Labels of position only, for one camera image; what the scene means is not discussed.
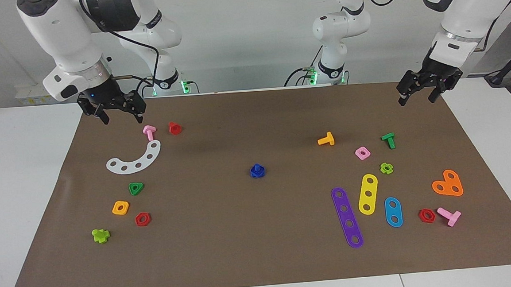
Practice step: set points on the red plastic bolt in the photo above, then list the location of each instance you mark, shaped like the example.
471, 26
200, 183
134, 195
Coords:
174, 128

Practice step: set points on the purple four-hole strip plate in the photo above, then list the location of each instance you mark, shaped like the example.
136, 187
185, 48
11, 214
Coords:
347, 215

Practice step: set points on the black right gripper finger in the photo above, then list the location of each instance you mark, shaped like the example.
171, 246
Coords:
139, 117
104, 117

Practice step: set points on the green plastic bolt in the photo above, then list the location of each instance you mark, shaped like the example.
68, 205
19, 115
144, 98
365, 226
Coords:
389, 140

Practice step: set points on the lime cross-shaped plastic nut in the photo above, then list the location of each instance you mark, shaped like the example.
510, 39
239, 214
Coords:
390, 169

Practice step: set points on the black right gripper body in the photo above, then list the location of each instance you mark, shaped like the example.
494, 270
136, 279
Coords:
108, 97

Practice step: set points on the lime cross-head plastic bolt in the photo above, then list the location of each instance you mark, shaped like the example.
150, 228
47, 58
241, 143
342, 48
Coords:
100, 236

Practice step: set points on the yellow three-hole strip plate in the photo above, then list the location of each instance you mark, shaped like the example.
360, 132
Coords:
368, 188

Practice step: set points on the white curved perforated plate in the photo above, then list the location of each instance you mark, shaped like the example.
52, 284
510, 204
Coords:
131, 167

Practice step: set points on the red hexagonal plastic nut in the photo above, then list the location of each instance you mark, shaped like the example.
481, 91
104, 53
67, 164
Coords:
148, 221
432, 218

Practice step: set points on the white power strip box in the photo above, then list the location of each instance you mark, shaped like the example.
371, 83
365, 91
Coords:
39, 94

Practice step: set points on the orange heart-shaped plate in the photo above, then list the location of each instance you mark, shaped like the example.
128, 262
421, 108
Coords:
447, 184

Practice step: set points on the brown table mat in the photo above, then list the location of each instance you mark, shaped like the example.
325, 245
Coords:
243, 233

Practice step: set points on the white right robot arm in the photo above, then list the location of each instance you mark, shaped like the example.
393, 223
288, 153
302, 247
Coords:
62, 35

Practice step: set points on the green triangle plastic nut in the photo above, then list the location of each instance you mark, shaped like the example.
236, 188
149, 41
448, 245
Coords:
139, 185

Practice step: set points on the pink plastic bolt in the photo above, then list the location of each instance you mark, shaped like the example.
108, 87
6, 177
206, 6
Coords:
149, 131
451, 218

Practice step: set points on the blue square plastic nut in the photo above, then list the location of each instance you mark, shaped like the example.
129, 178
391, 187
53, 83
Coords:
253, 174

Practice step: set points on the orange square plastic nut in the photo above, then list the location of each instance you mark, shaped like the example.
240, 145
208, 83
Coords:
116, 211

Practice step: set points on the orange plastic bolt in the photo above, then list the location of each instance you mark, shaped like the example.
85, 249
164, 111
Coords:
328, 139

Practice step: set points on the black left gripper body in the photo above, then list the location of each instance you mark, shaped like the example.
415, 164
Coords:
433, 77

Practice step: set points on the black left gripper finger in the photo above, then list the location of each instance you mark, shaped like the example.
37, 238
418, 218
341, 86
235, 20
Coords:
402, 98
434, 95

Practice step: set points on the pink square plastic nut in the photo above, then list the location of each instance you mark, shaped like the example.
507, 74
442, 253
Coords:
357, 154

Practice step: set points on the blue two-hole strip plate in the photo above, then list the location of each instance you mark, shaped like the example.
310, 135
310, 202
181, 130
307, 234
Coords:
393, 212

